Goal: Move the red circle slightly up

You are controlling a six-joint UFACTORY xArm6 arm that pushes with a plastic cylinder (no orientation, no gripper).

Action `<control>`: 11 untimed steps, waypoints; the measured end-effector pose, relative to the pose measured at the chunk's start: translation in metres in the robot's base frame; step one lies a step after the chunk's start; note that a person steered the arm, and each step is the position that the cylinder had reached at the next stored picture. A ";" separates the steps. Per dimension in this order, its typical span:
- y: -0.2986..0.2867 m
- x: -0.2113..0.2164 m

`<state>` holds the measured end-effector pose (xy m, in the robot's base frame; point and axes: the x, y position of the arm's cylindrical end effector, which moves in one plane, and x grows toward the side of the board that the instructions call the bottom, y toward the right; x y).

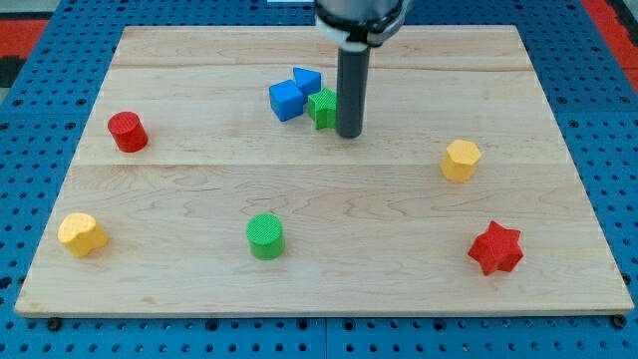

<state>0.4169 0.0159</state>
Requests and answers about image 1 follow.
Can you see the red star block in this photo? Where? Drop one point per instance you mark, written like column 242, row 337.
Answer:
column 497, row 249

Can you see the yellow heart block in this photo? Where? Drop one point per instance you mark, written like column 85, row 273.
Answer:
column 80, row 233

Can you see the yellow hexagon block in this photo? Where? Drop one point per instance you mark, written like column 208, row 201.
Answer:
column 460, row 161

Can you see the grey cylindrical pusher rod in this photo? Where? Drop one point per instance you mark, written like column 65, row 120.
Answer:
column 352, row 74

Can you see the red cylinder block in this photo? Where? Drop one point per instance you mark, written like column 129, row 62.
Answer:
column 128, row 132

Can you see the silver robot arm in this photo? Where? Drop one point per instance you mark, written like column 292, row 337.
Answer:
column 357, row 27

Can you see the blue cube block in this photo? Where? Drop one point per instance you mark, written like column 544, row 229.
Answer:
column 286, row 100

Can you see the blue triangle block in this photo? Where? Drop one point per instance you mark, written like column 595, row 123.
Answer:
column 309, row 82

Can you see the green cylinder block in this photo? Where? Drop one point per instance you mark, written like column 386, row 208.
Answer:
column 264, row 233

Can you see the green star block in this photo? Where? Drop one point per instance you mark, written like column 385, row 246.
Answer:
column 322, row 109

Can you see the wooden board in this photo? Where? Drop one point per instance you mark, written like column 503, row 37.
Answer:
column 372, row 227

